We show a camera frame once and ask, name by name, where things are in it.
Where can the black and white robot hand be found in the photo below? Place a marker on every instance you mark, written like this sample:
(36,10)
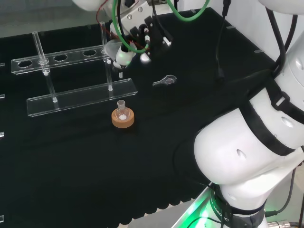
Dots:
(154,35)

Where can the translucent plastic funnel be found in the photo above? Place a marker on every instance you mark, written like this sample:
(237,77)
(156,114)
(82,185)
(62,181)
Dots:
(111,48)

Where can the clear glass weighing funnel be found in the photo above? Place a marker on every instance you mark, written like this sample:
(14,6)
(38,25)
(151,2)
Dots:
(169,79)

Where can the clear acrylic funnel stand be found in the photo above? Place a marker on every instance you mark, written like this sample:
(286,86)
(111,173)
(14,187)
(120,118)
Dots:
(83,97)

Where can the small round-bottom glass flask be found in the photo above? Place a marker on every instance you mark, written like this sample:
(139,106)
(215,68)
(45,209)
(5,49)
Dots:
(122,111)

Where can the black bench cloth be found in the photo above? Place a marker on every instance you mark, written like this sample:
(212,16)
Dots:
(95,166)

